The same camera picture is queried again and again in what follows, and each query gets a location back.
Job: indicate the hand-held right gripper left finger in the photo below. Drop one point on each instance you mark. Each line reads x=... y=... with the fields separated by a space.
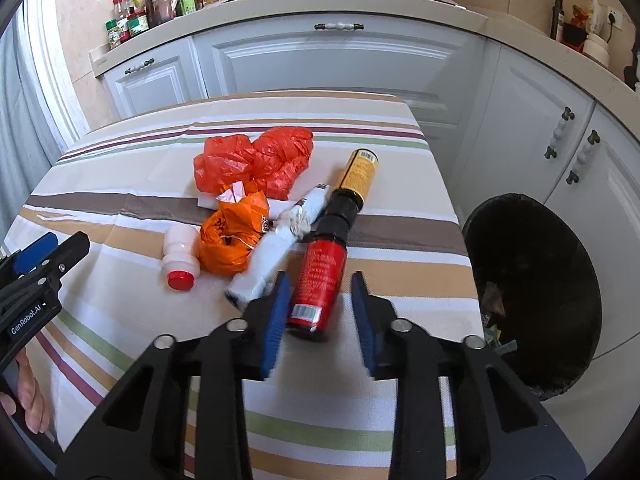
x=272 y=325

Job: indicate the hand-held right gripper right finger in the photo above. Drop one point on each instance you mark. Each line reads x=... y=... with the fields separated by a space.
x=365 y=325

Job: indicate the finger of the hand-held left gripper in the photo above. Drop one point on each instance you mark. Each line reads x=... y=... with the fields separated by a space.
x=72 y=250
x=32 y=255

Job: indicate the red spray can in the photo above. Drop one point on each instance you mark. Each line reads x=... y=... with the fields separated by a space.
x=320 y=275

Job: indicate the black trash bin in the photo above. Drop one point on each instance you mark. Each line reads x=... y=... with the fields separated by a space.
x=540 y=270

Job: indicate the person's left hand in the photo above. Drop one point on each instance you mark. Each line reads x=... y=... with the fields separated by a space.
x=32 y=405

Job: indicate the striped tablecloth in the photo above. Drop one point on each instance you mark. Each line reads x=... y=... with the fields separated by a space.
x=400 y=240

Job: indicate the orange plastic bag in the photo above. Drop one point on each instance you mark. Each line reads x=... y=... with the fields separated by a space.
x=225 y=245

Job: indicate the small white bottle red cap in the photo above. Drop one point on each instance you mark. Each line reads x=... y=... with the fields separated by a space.
x=181 y=255

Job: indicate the green white wrapper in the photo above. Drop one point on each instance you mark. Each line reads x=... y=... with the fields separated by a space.
x=502 y=345

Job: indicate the yellow label brown bottle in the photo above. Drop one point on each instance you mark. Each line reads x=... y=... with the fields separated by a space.
x=357 y=175

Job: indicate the red plastic bag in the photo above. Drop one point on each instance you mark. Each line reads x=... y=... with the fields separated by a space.
x=260 y=160

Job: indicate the group of condiment bottles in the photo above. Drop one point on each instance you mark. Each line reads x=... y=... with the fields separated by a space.
x=150 y=10

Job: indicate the white ceramic jar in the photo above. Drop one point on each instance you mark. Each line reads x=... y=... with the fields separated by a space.
x=596 y=50

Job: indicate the red black utensil holder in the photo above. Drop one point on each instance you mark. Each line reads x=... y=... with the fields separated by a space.
x=575 y=32

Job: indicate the dark olive oil bottle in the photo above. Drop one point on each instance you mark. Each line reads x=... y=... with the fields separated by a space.
x=557 y=17

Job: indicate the white rice paddle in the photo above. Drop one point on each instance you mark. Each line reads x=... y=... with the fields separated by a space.
x=594 y=15

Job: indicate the white door frame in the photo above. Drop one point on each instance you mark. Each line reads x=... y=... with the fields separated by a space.
x=45 y=85

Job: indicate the white wall socket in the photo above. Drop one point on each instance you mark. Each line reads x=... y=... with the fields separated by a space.
x=616 y=16

